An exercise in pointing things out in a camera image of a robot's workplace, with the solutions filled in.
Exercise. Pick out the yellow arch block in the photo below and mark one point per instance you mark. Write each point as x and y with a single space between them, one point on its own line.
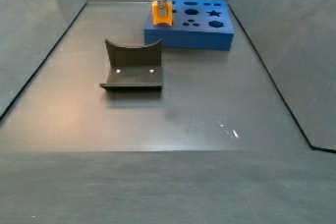
157 19

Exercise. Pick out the blue foam shape board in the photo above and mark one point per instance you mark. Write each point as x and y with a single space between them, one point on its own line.
202 26

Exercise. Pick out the black curved holder stand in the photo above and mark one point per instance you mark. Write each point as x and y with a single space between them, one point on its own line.
135 66

